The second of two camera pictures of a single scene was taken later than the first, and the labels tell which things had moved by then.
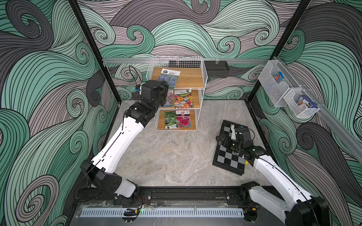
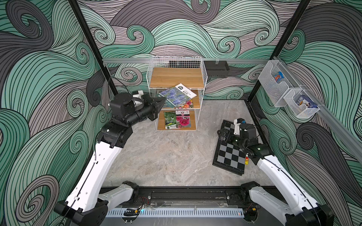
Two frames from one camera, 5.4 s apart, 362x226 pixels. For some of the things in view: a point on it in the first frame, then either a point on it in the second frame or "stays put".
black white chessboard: [226, 157] stays put
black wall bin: [217, 68] stays put
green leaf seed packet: [170, 117] stays put
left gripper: [160, 89] to [150, 104]
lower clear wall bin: [300, 102] stays put
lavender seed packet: [170, 76] to [177, 94]
